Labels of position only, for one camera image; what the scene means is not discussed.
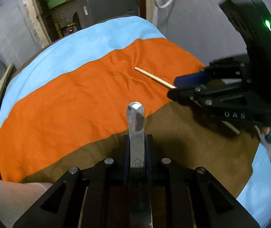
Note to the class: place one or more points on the wooden chopstick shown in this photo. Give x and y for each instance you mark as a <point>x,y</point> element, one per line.
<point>217,89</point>

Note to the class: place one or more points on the dark grey cabinet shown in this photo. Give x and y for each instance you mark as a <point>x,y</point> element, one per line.
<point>91,12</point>

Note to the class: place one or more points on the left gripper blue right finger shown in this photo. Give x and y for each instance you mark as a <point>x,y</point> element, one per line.
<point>148,143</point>

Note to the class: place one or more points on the green box on shelf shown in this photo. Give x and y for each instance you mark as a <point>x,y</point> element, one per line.
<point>53,3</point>

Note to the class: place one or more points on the person's right hand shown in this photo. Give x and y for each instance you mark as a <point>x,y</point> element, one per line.
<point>264,134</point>

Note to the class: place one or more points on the striped blue orange brown cloth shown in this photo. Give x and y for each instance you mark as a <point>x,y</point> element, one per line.
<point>67,107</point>

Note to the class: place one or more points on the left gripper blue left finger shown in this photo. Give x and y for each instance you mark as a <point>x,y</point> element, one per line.
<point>126,144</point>

